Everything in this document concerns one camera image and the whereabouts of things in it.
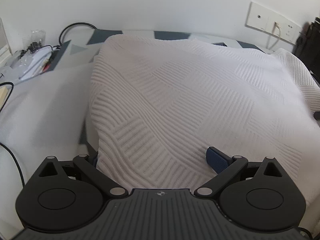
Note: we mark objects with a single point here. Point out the black water bottle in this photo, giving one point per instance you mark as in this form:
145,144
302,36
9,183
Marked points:
310,45

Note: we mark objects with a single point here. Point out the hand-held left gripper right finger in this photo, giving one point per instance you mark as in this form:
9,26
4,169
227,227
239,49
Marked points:
217,158

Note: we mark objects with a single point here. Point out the pile of white papers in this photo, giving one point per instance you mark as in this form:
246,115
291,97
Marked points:
32,62

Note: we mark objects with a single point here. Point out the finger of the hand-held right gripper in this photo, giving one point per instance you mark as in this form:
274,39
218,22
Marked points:
317,115

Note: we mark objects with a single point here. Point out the geometric patterned tablecloth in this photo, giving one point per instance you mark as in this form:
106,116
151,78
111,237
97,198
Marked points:
75,57

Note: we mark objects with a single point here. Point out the white textured sweater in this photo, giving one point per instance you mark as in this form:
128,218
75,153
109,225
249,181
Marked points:
187,92

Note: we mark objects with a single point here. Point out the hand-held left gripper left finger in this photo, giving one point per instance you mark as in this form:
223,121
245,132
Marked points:
85,166

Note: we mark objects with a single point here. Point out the small wooden block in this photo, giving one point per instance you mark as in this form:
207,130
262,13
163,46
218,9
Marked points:
3,97

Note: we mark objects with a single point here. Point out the white wall socket panel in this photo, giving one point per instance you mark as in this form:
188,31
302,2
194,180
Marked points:
257,17

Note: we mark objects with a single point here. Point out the small clear plastic bag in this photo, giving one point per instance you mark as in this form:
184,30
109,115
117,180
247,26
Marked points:
37,37

